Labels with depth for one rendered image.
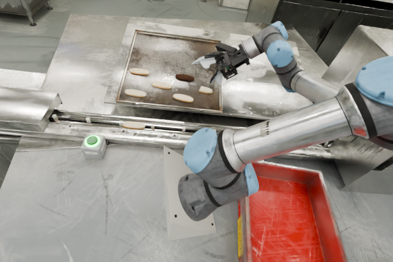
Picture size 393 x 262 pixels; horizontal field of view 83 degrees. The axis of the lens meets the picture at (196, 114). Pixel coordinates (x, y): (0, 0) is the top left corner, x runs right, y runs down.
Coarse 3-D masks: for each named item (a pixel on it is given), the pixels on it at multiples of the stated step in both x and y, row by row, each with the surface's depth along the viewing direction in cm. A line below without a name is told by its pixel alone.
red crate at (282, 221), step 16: (256, 192) 90; (272, 192) 90; (288, 192) 91; (304, 192) 92; (256, 208) 85; (272, 208) 86; (288, 208) 87; (304, 208) 88; (256, 224) 82; (272, 224) 82; (288, 224) 83; (304, 224) 84; (256, 240) 78; (272, 240) 79; (288, 240) 79; (304, 240) 80; (256, 256) 75; (272, 256) 75; (288, 256) 76; (304, 256) 77; (320, 256) 77
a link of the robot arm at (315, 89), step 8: (296, 64) 76; (288, 72) 76; (296, 72) 76; (304, 72) 74; (280, 80) 82; (288, 80) 77; (296, 80) 74; (304, 80) 71; (312, 80) 69; (320, 80) 68; (288, 88) 82; (296, 88) 74; (304, 88) 71; (312, 88) 68; (320, 88) 66; (328, 88) 64; (336, 88) 63; (304, 96) 73; (312, 96) 68; (320, 96) 65; (328, 96) 63; (384, 144) 47; (392, 144) 45
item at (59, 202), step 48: (0, 192) 77; (48, 192) 79; (96, 192) 82; (144, 192) 84; (336, 192) 95; (0, 240) 69; (48, 240) 70; (96, 240) 72; (144, 240) 74; (192, 240) 76; (384, 240) 84
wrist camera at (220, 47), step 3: (219, 42) 93; (216, 45) 93; (219, 45) 92; (222, 45) 91; (225, 45) 90; (228, 45) 90; (216, 48) 94; (219, 48) 92; (222, 48) 90; (225, 48) 90; (228, 48) 89; (231, 48) 88; (234, 48) 87; (219, 51) 94; (231, 51) 87; (234, 51) 86
